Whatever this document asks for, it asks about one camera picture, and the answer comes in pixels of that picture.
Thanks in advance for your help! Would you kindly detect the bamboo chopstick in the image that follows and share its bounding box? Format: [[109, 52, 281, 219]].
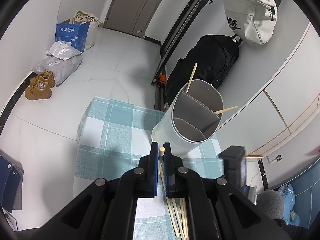
[[214, 106, 238, 115], [180, 198, 188, 239], [172, 199, 185, 240], [185, 63, 197, 94], [166, 197, 180, 237], [158, 146, 165, 182]]

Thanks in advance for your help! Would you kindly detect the grey white utensil holder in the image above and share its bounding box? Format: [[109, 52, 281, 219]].
[[151, 80, 224, 159]]

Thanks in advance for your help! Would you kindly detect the teal white checked tablecloth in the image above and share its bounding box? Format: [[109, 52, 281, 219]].
[[74, 96, 225, 240]]

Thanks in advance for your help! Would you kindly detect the blue jordan shoebox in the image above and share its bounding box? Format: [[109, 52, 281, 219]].
[[1, 155, 24, 213]]

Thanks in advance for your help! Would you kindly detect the black backpack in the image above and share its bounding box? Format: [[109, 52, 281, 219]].
[[165, 35, 242, 105]]

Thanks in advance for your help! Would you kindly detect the white nike bag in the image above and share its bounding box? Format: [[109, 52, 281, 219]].
[[223, 0, 278, 46]]

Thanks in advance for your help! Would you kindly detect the brown shoe pair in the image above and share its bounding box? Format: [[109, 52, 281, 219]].
[[24, 70, 55, 101]]

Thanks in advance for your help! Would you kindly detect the grey plastic parcel bag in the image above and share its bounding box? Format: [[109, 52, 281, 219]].
[[32, 55, 82, 86]]

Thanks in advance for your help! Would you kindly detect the black coat rack pole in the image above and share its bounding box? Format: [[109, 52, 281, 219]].
[[151, 0, 214, 85]]

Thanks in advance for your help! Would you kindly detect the white plastic parcel bag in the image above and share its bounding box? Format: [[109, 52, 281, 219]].
[[46, 41, 81, 61]]

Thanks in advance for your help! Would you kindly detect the blue cardboard box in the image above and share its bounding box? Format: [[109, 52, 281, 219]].
[[55, 23, 89, 52]]

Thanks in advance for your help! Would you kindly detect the brown door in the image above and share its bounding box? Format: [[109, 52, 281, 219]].
[[103, 0, 162, 38]]

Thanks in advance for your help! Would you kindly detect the beige tote bag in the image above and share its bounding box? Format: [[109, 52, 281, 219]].
[[73, 10, 102, 50]]

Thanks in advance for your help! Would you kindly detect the wall power socket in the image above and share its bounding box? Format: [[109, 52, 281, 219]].
[[276, 154, 282, 161]]

